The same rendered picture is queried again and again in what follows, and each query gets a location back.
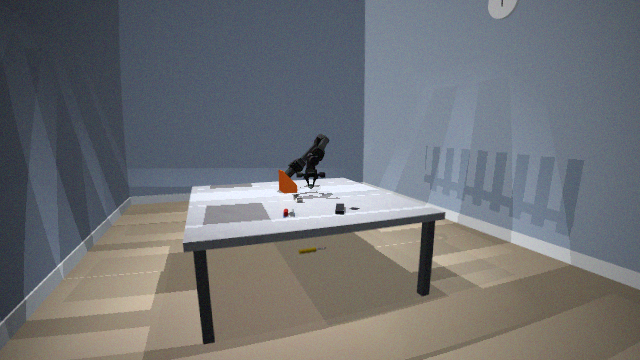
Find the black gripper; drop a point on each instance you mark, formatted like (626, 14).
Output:
(300, 174)

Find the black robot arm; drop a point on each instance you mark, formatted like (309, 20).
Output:
(317, 149)

